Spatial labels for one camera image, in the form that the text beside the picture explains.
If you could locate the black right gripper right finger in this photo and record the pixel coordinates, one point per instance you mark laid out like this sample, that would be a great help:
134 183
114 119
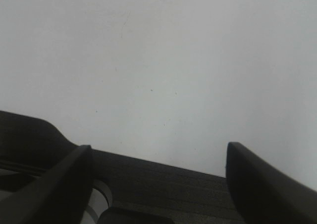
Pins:
264 195

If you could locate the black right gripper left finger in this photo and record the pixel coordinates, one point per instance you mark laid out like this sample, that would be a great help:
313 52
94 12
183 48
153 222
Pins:
59 196

